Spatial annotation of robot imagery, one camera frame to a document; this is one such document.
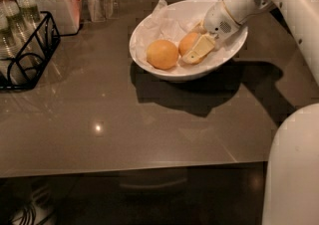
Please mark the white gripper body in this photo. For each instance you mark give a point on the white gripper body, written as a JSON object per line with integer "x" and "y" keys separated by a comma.
{"x": 219, "y": 22}

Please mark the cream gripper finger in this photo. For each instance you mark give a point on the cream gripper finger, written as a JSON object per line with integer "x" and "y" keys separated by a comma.
{"x": 204, "y": 45}
{"x": 198, "y": 28}

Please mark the orange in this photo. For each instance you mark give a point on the orange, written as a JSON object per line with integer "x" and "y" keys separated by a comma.
{"x": 162, "y": 54}
{"x": 186, "y": 44}

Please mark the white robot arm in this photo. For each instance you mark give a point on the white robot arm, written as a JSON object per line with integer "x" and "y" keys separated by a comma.
{"x": 291, "y": 194}

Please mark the white ceramic bowl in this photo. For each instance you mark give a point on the white ceramic bowl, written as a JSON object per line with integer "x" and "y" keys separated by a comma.
{"x": 229, "y": 49}

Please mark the white paper napkin liner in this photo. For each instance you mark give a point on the white paper napkin liner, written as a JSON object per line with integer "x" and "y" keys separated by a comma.
{"x": 159, "y": 26}

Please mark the clear glass tumbler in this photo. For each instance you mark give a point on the clear glass tumbler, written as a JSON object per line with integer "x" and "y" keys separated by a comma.
{"x": 102, "y": 10}

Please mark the orange box behind jar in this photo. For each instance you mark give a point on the orange box behind jar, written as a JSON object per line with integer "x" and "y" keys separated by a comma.
{"x": 77, "y": 8}

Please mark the stacked clear cups back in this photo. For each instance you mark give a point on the stacked clear cups back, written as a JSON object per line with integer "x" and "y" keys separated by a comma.
{"x": 33, "y": 23}

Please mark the stacked clear cups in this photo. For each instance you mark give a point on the stacked clear cups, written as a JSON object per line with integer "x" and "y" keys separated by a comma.
{"x": 12, "y": 12}
{"x": 8, "y": 52}
{"x": 33, "y": 23}

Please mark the stacked clear cups middle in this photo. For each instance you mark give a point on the stacked clear cups middle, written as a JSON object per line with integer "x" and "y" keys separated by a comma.
{"x": 12, "y": 12}

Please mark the stacked clear cups front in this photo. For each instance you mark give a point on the stacked clear cups front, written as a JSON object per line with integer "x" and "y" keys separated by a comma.
{"x": 8, "y": 52}

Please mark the black wire rack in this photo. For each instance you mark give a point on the black wire rack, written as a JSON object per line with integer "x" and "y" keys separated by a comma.
{"x": 25, "y": 55}

